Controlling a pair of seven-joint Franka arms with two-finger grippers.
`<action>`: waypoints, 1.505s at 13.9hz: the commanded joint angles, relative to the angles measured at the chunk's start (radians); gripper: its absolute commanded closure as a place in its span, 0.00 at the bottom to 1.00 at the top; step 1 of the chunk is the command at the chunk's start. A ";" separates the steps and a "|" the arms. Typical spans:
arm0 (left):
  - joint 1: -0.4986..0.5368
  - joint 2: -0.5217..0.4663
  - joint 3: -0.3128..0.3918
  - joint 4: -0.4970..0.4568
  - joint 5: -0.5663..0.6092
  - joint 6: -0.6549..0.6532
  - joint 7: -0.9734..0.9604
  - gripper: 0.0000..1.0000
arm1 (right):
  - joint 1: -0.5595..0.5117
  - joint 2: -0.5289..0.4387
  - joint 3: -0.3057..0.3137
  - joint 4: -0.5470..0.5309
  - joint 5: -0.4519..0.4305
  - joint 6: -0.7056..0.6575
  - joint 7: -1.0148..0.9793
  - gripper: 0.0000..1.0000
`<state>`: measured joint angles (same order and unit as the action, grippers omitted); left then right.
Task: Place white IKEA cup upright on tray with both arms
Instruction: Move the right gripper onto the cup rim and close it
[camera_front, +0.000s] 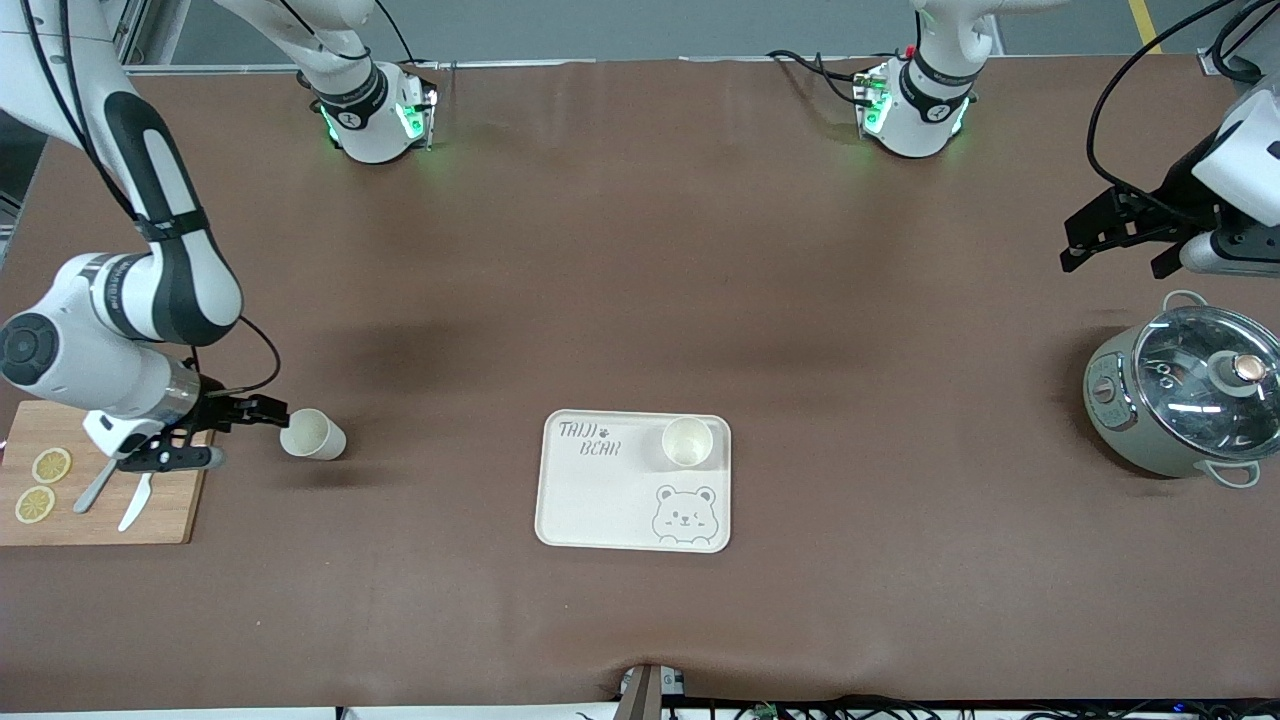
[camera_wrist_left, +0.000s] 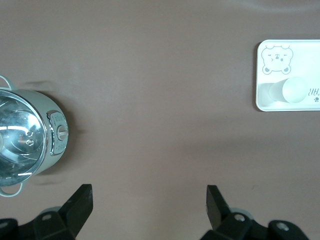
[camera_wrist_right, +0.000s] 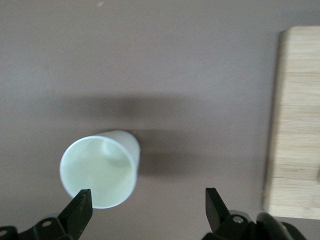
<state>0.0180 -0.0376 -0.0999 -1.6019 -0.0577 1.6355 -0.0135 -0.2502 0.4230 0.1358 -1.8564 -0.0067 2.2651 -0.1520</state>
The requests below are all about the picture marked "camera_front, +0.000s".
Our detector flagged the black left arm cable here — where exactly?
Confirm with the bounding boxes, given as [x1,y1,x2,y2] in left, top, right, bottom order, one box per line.
[1087,0,1280,216]

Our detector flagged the white plastic knife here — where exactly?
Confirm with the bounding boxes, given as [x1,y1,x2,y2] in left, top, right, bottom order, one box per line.
[118,472,154,533]

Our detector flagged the glass pot lid with knob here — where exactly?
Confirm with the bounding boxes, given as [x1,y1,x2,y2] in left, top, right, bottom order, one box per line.
[1133,306,1280,463]

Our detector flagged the grey plastic knife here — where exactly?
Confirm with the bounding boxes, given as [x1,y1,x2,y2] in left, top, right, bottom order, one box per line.
[73,457,119,515]

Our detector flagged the sage green electric cooking pot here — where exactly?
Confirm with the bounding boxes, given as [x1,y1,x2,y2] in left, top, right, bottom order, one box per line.
[1083,290,1280,489]

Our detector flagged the white plastic cup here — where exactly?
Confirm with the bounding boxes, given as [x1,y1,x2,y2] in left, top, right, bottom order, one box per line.
[661,416,716,470]
[279,408,348,462]

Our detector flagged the aluminium frame profile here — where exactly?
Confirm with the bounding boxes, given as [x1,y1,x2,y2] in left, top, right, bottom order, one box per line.
[100,0,191,76]
[1198,0,1280,86]

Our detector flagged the bamboo cutting board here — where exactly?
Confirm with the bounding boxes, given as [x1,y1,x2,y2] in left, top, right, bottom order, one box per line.
[0,400,216,547]

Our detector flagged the black right arm base cable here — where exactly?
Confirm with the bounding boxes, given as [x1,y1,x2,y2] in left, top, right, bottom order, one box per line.
[375,0,421,69]

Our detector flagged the silver table edge rail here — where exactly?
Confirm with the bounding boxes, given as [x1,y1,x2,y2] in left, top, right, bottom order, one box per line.
[120,57,906,78]

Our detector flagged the black left arm base cables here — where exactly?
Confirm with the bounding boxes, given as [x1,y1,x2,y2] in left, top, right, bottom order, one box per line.
[767,48,871,107]

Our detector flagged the cream tray with bear print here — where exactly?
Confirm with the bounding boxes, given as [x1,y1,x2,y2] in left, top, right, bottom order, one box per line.
[534,409,733,554]

